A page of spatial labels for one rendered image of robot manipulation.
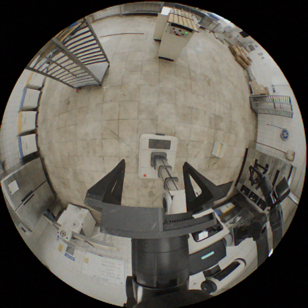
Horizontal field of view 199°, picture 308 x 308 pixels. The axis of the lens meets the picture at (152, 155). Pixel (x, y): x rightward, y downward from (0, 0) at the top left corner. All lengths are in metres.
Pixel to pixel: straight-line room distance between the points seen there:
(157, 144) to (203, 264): 1.20
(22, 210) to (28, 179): 0.83
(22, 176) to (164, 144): 3.27
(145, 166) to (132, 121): 0.69
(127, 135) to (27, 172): 2.79
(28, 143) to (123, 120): 2.87
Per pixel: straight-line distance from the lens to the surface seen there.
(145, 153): 1.18
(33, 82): 3.68
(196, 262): 0.42
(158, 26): 2.32
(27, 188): 3.05
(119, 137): 1.45
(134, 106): 1.45
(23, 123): 3.26
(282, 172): 3.24
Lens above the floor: 1.40
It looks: 72 degrees down
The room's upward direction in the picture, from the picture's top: 159 degrees clockwise
